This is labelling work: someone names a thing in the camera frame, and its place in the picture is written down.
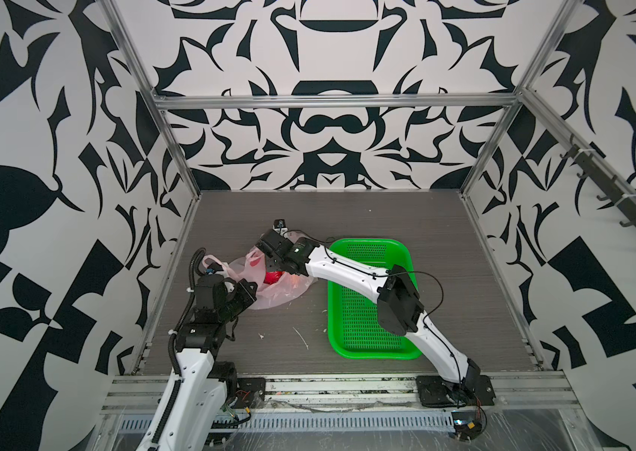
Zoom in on red fruit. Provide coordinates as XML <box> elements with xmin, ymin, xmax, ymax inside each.
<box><xmin>263</xmin><ymin>271</ymin><xmax>284</xmax><ymax>286</ymax></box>

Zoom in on pink plastic bag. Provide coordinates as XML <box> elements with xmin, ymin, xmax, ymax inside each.
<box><xmin>201</xmin><ymin>246</ymin><xmax>316</xmax><ymax>310</ymax></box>

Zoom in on green plastic basket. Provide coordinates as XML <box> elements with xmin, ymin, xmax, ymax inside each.
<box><xmin>327</xmin><ymin>238</ymin><xmax>421</xmax><ymax>361</ymax></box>

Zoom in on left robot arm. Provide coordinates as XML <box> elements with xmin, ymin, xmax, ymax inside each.
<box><xmin>137</xmin><ymin>274</ymin><xmax>258</xmax><ymax>450</ymax></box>

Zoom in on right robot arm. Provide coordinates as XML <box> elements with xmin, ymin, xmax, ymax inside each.
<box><xmin>257</xmin><ymin>229</ymin><xmax>481</xmax><ymax>406</ymax></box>

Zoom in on small circuit board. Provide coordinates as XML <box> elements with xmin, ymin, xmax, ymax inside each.
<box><xmin>450</xmin><ymin>409</ymin><xmax>487</xmax><ymax>442</ymax></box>

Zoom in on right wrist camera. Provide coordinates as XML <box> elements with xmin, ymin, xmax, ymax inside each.
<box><xmin>273</xmin><ymin>219</ymin><xmax>289</xmax><ymax>234</ymax></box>

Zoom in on black corrugated cable conduit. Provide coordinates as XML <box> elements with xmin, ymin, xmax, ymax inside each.
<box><xmin>166</xmin><ymin>246</ymin><xmax>209</xmax><ymax>379</ymax></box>

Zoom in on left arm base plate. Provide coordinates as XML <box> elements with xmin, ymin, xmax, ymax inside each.
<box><xmin>226</xmin><ymin>378</ymin><xmax>266</xmax><ymax>410</ymax></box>

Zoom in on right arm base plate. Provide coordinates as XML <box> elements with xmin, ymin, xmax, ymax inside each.
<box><xmin>415</xmin><ymin>375</ymin><xmax>496</xmax><ymax>408</ymax></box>

